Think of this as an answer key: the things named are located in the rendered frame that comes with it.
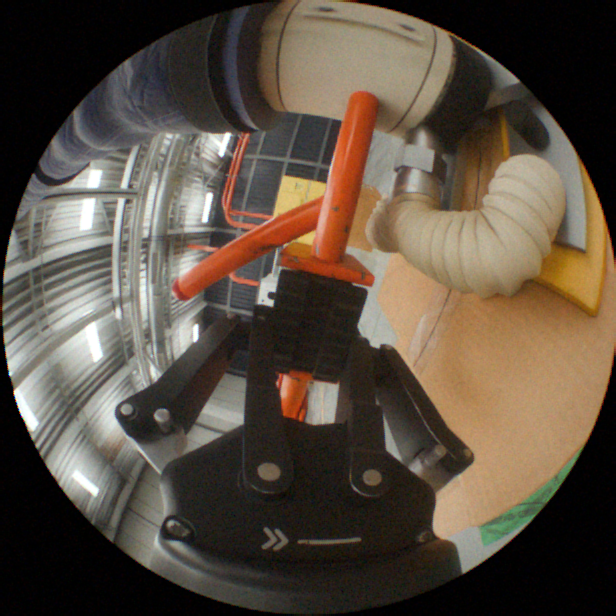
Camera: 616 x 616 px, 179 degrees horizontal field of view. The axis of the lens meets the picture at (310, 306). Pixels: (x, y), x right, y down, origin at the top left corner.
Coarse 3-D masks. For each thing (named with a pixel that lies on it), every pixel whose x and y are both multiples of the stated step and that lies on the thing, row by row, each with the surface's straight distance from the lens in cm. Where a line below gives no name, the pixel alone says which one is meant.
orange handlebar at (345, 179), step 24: (360, 96) 17; (360, 120) 15; (336, 144) 20; (360, 144) 15; (336, 168) 14; (360, 168) 14; (336, 192) 14; (336, 216) 13; (336, 240) 13; (288, 384) 18; (288, 408) 20
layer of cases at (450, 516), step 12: (396, 348) 117; (408, 360) 105; (456, 480) 75; (444, 492) 79; (456, 492) 75; (444, 504) 80; (456, 504) 76; (444, 516) 80; (456, 516) 76; (444, 528) 81; (456, 528) 77
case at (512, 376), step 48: (480, 144) 27; (480, 192) 23; (384, 288) 39; (432, 288) 26; (528, 288) 17; (432, 336) 24; (480, 336) 19; (528, 336) 16; (576, 336) 14; (432, 384) 23; (480, 384) 18; (528, 384) 15; (576, 384) 14; (480, 432) 18; (528, 432) 15; (576, 432) 14; (480, 480) 18; (528, 480) 16
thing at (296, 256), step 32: (288, 256) 13; (352, 256) 19; (288, 288) 12; (320, 288) 13; (352, 288) 12; (288, 320) 13; (320, 320) 14; (352, 320) 13; (288, 352) 14; (320, 352) 14
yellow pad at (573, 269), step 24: (528, 96) 21; (504, 120) 22; (528, 120) 16; (552, 120) 18; (504, 144) 20; (528, 144) 17; (552, 144) 17; (576, 168) 15; (576, 192) 14; (576, 216) 14; (600, 216) 14; (576, 240) 13; (600, 240) 14; (552, 264) 14; (576, 264) 13; (600, 264) 13; (552, 288) 14; (576, 288) 13; (600, 288) 13
